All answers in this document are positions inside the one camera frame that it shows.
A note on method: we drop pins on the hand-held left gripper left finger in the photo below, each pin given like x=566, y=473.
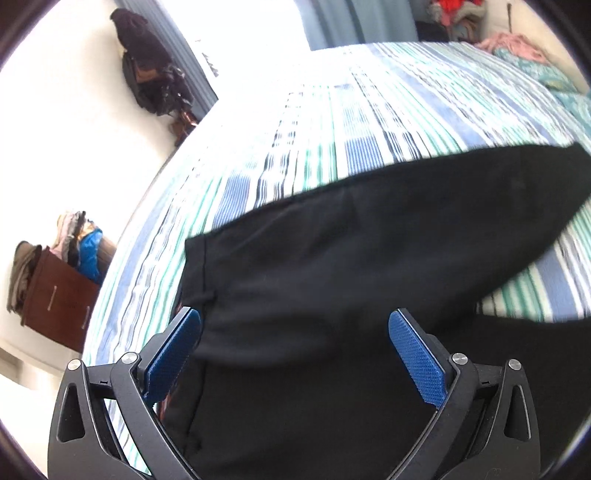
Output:
x=171, y=355

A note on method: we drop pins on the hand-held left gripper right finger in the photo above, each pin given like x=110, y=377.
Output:
x=415, y=360

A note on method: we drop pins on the black pants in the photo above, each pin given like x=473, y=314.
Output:
x=323, y=254

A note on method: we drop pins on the brown wooden dresser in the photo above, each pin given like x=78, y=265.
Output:
x=55, y=300

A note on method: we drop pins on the pile of colourful clothes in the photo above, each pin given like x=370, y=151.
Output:
x=85, y=244

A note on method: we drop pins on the grey-brown draped cloth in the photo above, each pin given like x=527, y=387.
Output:
x=23, y=277

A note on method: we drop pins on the striped bed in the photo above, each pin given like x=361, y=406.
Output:
x=369, y=115

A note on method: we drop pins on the grey-blue door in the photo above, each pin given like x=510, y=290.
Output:
x=194, y=69

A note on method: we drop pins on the hanging dark clothes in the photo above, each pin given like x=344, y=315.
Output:
x=143, y=69

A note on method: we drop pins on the teal patterned pillow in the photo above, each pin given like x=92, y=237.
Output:
x=554, y=87

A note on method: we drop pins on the pink cloth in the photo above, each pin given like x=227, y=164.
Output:
x=512, y=46

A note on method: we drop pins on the black bag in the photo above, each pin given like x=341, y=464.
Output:
x=431, y=31

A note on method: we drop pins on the blue curtain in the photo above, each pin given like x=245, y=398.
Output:
x=351, y=23

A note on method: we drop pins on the red and grey clothes heap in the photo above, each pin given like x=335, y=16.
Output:
x=455, y=9

